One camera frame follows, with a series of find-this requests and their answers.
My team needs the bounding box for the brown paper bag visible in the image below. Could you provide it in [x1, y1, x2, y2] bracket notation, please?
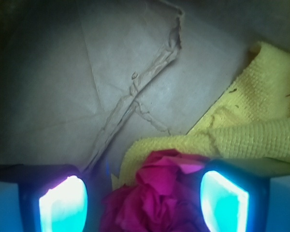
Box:
[0, 0, 290, 174]

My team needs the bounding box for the yellow woven cloth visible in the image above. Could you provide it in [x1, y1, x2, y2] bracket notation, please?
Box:
[111, 42, 290, 189]

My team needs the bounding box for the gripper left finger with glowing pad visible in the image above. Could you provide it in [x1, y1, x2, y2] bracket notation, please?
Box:
[0, 164, 88, 232]

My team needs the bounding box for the red paper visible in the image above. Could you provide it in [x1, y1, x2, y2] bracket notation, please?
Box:
[99, 149, 210, 232]

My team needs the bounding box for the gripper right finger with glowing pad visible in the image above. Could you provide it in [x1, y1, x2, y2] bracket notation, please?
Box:
[200, 158, 290, 232]

